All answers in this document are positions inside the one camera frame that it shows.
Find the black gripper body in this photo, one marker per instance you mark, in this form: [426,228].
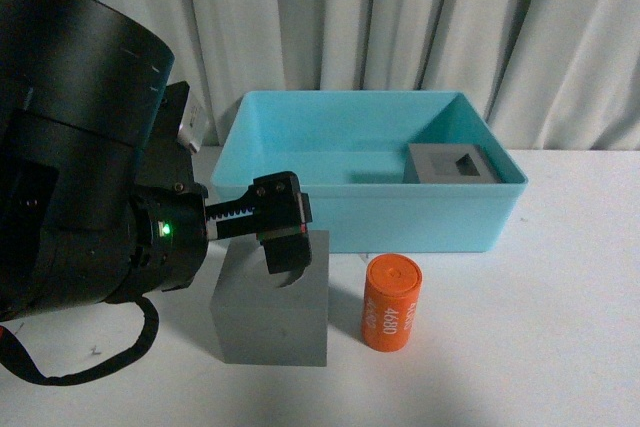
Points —
[173,224]

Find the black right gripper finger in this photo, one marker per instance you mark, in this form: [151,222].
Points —
[287,256]

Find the gray cube with round hole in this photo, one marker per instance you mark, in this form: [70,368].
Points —
[279,319]

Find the gray cube with square hole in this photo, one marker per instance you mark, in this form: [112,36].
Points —
[443,163]

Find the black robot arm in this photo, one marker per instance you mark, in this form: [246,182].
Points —
[98,202]

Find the blue plastic box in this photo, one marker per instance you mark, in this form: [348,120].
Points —
[349,150]

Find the orange cylinder part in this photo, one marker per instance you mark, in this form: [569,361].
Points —
[392,287]

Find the white curtain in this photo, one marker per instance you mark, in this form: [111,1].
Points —
[544,74]

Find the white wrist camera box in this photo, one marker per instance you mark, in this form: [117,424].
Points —
[193,125]

